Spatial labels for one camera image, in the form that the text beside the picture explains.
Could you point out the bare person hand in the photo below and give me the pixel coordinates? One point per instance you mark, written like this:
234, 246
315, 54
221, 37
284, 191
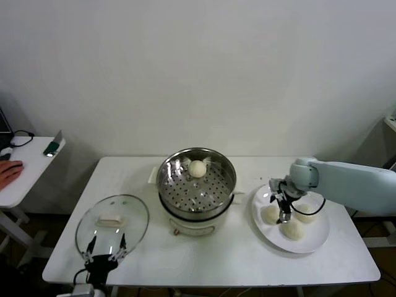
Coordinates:
8, 174

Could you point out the white steamed baozi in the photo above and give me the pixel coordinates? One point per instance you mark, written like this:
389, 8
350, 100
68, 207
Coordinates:
197, 169
270, 215
293, 231
307, 213

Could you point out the round glass pot lid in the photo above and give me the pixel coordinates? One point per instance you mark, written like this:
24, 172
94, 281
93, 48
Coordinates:
123, 222

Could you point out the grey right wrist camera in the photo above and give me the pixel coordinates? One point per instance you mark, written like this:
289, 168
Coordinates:
273, 184

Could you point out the round white plate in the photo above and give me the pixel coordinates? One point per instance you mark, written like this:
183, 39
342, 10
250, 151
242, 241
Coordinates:
309, 241

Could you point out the perforated steel steamer basket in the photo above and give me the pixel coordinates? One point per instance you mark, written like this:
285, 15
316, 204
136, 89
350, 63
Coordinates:
213, 191

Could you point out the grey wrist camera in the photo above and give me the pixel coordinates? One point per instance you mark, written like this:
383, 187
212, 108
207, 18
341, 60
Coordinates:
273, 184
83, 290

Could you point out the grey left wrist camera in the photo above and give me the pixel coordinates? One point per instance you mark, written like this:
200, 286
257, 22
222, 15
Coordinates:
83, 290

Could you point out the laptop screen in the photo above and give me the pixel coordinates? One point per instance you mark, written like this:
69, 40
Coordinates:
3, 123

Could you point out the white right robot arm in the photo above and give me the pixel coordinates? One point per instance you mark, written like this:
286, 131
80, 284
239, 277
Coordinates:
349, 182

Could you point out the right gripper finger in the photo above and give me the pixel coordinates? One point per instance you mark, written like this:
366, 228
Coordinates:
284, 213
273, 198

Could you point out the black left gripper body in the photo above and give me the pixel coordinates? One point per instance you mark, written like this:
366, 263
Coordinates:
99, 265

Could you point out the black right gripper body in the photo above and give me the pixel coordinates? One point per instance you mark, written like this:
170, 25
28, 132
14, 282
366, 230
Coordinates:
292, 190

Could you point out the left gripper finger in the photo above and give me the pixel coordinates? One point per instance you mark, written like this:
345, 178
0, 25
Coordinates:
93, 244
123, 242

